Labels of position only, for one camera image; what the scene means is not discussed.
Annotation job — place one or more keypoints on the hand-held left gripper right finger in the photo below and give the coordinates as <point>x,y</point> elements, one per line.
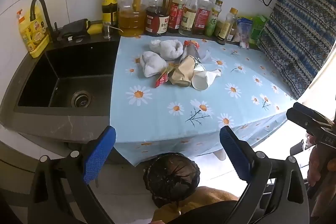
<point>233,153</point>

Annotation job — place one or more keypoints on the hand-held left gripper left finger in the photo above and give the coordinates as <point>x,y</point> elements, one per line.
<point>101,153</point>

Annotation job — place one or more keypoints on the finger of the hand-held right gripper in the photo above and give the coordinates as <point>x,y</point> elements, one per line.
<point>312,111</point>
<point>299,119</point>

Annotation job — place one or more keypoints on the trash bin with black bag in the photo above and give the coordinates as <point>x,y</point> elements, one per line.
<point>170,176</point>

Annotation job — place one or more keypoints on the clear plastic zip bag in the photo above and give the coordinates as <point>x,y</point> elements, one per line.
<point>206,56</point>

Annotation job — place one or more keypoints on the large white tissue wad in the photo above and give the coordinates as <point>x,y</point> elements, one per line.
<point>153,64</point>

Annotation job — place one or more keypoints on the person's right hand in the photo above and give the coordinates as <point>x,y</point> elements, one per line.
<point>313,169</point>

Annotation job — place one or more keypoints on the white table leg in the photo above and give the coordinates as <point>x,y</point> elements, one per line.
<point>218,154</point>

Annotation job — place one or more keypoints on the person's yellow pants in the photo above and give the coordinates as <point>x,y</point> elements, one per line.
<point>207,195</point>

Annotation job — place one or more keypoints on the metal sink drain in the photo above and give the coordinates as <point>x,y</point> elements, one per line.
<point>80,99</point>

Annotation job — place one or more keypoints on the person's black top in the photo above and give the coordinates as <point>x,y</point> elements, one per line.
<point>210,213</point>

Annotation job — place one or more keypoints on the daisy-printed blue tablecloth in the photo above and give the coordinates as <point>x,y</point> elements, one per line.
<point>162,119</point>

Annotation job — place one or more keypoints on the white paper cup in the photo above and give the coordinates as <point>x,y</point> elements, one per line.
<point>202,79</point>

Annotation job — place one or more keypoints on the blue patterned cloth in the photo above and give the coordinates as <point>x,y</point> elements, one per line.
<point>296,29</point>

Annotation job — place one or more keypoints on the grey kitchen cabinet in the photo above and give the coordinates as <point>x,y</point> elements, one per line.
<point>18,161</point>

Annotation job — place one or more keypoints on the black kitchen sink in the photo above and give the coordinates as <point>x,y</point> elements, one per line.
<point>65,69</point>

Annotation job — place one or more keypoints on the red snack wrapper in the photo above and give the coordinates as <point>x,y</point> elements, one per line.
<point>162,79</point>

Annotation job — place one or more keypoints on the crushed brown paper cup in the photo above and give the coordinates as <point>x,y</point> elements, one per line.
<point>183,69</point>

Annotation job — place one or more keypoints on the green packet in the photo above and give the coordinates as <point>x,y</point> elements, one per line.
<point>258,27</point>

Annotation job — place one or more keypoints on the blue and white packet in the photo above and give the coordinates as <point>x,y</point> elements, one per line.
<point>244,29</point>

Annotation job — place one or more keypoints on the orange silver snack wrapper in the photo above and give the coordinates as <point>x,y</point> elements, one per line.
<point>191,52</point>

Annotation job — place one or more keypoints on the small olive oil bottle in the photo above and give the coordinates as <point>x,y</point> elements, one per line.
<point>223,29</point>

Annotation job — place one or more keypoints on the round white tissue wad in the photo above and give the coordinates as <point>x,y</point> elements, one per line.
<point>172,49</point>

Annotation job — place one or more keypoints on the small white tissue wad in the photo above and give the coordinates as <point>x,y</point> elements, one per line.
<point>156,45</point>

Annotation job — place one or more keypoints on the metal soap dispenser pump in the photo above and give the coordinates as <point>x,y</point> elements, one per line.
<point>106,29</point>

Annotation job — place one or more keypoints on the yellow sponge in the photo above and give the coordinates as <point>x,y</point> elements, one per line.
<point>95,27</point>

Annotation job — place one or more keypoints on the black scrubbing pad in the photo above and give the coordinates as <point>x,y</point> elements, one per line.
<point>76,27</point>

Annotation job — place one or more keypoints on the small green-label bottle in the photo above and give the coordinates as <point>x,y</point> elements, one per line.
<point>211,24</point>

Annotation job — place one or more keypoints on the large clear oil jug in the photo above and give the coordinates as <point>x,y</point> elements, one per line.
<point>131,22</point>

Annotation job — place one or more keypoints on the yellow dish soap bottle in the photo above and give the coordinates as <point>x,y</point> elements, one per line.
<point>34,35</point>

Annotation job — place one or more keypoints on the black curved faucet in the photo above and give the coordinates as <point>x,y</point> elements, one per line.
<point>50,27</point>

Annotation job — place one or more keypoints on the red-label yellow-cap bottle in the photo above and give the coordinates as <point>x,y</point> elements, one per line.
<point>202,16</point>

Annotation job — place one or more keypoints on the dark vinegar jug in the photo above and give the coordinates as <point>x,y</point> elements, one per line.
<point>157,22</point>

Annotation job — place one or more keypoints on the cream-label yellow-cap bottle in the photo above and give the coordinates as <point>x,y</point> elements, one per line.
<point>187,16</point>

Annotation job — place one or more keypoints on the red-label black-cap bottle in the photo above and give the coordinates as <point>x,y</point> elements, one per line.
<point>176,14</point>

